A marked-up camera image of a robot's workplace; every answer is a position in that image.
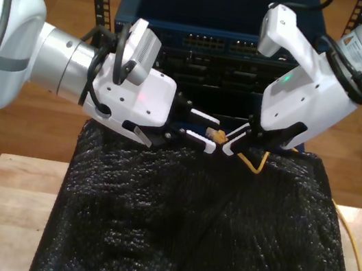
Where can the black rack shelf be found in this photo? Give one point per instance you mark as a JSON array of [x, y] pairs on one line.
[[225, 97]]

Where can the black rack server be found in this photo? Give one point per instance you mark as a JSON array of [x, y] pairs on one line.
[[212, 71]]

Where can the black bubble mat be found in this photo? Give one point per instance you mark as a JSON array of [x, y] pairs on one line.
[[186, 230]]

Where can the blue network switch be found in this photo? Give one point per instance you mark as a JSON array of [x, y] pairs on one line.
[[206, 7]]

